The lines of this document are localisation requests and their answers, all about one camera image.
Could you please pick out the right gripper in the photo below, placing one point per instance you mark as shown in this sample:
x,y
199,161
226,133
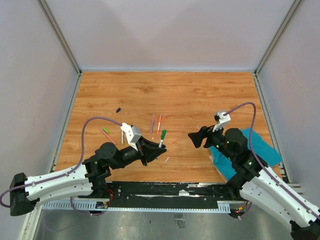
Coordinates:
x,y
197,137

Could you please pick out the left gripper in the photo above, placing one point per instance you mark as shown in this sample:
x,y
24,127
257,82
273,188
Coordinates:
x,y
148,150

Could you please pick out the purple pen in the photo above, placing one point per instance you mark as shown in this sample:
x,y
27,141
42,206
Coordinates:
x,y
152,123

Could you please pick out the orange pen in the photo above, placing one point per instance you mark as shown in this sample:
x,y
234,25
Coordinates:
x,y
159,125

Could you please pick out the white pen green tip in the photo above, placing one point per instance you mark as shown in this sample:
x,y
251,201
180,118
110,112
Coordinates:
x,y
161,143

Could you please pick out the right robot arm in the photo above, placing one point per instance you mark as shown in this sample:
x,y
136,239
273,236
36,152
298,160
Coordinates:
x,y
257,183

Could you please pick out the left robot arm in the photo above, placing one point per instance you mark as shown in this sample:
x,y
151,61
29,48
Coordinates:
x,y
87,180

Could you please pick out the pink pen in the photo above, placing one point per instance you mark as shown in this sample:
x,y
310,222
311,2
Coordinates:
x,y
108,137

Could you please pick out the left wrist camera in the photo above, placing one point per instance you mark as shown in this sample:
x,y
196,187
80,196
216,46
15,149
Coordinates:
x,y
132,134

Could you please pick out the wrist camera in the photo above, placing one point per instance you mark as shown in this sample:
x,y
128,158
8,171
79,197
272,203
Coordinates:
x,y
132,134
222,119

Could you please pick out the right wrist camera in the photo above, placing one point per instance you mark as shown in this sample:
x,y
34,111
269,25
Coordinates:
x,y
222,119

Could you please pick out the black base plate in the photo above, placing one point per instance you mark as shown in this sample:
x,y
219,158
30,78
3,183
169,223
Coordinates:
x,y
220,192

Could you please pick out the white cable duct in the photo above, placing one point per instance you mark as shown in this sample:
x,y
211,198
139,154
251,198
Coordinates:
x,y
142,204

